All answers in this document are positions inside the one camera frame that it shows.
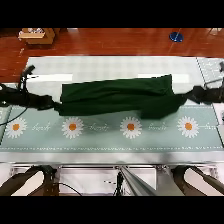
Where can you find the pole stand with blue base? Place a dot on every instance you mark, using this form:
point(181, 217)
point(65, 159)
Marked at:
point(175, 36)

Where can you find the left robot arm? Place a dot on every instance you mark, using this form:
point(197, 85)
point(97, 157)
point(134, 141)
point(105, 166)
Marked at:
point(23, 97)

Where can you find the dark green shirt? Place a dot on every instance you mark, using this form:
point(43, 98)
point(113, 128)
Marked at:
point(126, 96)

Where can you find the silver frame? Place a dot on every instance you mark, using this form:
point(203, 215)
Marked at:
point(140, 183)

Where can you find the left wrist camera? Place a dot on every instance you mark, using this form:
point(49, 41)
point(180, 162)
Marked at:
point(28, 70)

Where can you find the cardboard box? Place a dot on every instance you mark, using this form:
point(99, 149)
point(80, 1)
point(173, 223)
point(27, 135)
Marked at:
point(37, 36)

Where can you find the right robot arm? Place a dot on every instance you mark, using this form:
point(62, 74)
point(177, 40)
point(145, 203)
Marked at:
point(207, 94)

